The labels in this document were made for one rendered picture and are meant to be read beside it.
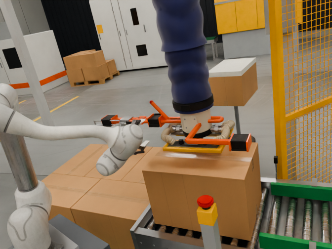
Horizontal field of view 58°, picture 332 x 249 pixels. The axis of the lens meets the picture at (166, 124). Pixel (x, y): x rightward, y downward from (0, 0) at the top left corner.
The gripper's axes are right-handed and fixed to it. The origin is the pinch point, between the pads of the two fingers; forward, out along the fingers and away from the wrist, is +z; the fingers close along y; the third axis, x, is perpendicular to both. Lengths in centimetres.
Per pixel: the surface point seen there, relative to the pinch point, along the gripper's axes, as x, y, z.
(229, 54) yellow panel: -136, 104, 735
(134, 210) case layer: -25, 64, 5
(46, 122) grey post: -319, 86, 197
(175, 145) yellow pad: 16.7, 9.6, 1.9
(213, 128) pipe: 36.1, 3.6, 12.9
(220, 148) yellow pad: 42.1, 9.7, 1.9
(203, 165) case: 30.3, 22.8, 4.7
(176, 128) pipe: 13.8, 3.9, 12.5
